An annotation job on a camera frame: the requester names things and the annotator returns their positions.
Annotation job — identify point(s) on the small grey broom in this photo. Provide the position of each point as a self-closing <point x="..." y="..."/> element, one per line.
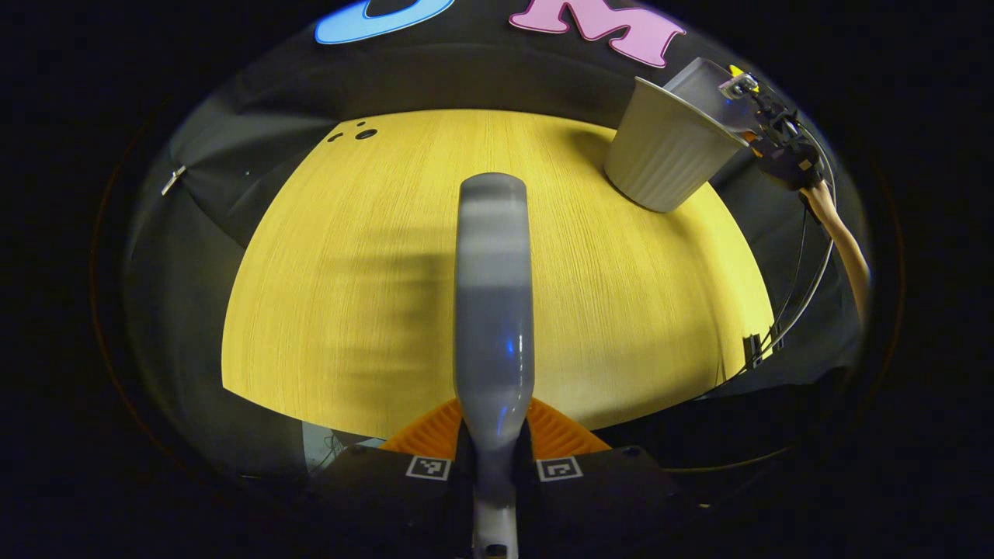
<point x="493" y="310"/>

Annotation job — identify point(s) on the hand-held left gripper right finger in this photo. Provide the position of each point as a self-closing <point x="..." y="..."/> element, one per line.
<point x="613" y="489"/>

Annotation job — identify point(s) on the grey plastic dustpan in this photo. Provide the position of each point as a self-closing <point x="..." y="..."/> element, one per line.
<point x="707" y="89"/>

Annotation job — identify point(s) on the white ribbed garbage bin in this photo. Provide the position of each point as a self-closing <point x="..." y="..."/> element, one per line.
<point x="660" y="155"/>

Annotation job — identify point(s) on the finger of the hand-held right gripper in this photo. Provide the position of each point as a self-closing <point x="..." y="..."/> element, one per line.
<point x="753" y="144"/>

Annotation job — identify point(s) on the silver backdrop clip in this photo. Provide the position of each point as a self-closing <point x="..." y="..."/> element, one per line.
<point x="173" y="180"/>

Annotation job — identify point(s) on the black desk edge clamp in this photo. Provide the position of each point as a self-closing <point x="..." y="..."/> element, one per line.
<point x="752" y="351"/>

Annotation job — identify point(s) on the wooden desktop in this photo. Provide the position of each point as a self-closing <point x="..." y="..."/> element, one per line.
<point x="349" y="272"/>

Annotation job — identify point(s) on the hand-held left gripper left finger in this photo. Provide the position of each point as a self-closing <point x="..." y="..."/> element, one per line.
<point x="373" y="489"/>

